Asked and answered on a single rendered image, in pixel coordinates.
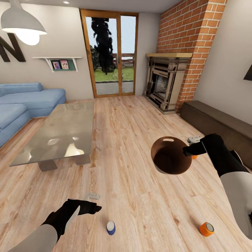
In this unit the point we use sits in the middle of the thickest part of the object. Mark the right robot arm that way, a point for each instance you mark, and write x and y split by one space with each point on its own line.
236 179

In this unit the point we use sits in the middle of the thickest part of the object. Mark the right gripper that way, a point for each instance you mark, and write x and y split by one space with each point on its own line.
191 150

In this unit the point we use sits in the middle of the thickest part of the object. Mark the picture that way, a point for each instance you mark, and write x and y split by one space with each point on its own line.
64 64
56 65

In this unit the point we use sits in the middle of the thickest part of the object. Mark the sofa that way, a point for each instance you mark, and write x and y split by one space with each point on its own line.
22 102

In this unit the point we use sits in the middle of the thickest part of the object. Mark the trash can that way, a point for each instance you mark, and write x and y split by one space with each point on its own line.
168 156

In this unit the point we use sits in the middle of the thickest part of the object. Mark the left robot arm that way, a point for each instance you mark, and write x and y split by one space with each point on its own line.
45 237

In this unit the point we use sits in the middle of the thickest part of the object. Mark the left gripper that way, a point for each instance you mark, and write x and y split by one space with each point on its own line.
91 208

